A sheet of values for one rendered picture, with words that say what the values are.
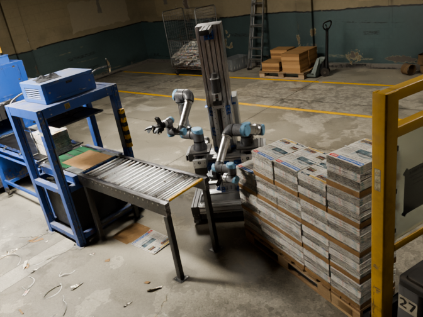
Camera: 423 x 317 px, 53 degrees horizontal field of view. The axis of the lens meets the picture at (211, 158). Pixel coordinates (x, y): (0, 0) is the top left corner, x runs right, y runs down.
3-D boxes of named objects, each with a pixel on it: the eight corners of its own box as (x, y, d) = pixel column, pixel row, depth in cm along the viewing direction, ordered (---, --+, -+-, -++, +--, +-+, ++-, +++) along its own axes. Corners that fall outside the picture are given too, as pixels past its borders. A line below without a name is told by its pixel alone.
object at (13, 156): (89, 150, 526) (86, 143, 522) (41, 172, 484) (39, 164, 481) (30, 134, 625) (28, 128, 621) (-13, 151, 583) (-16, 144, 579)
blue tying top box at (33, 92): (97, 87, 453) (92, 68, 445) (46, 104, 414) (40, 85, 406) (74, 85, 482) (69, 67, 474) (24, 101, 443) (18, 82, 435)
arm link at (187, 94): (199, 92, 426) (187, 138, 416) (190, 92, 432) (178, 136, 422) (193, 87, 417) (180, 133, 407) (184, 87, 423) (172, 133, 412)
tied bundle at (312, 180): (334, 181, 339) (333, 155, 330) (364, 194, 315) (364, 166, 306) (298, 198, 323) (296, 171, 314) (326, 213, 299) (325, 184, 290)
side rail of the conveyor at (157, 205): (171, 214, 359) (169, 202, 355) (167, 217, 356) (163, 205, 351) (84, 182, 446) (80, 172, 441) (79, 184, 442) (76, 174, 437)
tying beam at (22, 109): (118, 92, 461) (116, 83, 457) (39, 121, 399) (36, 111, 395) (84, 88, 504) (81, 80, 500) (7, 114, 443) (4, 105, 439)
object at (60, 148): (73, 148, 512) (67, 127, 502) (51, 158, 493) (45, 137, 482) (57, 143, 537) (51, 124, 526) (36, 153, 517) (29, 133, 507)
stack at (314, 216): (275, 224, 443) (267, 151, 410) (365, 282, 348) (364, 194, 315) (245, 239, 427) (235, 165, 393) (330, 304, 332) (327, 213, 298)
